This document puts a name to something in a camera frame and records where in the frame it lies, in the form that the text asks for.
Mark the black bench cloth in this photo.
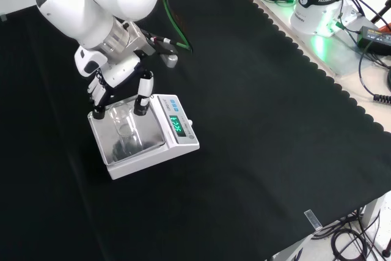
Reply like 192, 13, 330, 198
0, 0, 391, 261

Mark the black power adapter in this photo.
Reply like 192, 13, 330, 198
356, 25, 391, 48

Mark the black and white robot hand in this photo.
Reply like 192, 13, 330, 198
74, 45, 155, 120

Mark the pale base board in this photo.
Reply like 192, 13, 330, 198
252, 0, 391, 76

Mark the white electronic balance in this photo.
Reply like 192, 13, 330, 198
87, 94, 201, 181

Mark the black floor cable bundle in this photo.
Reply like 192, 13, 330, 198
294, 207, 391, 261

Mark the clear glass beaker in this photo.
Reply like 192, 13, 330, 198
108, 103, 144, 156

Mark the red and black tripod leg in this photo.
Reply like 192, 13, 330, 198
370, 0, 391, 34

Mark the green cable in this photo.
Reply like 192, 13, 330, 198
161, 0, 194, 54

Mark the black and grey wrist camera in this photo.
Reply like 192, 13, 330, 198
139, 27, 180, 68

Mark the black coiled cable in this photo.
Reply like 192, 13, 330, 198
358, 47, 391, 103

